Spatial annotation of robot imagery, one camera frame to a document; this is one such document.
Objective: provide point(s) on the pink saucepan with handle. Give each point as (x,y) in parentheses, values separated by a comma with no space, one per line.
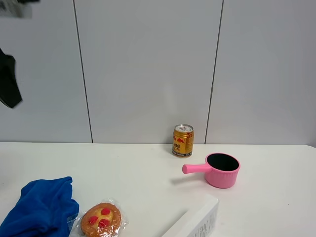
(220,170)

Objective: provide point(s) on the wrapped fruit tart pastry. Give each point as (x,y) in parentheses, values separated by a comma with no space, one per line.
(105,219)

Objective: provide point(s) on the gold energy drink can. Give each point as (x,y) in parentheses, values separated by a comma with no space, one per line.
(183,139)

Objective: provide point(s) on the blue cloth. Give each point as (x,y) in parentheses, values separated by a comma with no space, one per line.
(44,209)

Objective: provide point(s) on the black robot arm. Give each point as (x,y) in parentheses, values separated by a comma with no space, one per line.
(9,92)

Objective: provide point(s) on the white cardboard box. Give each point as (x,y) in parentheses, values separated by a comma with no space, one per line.
(198,221)

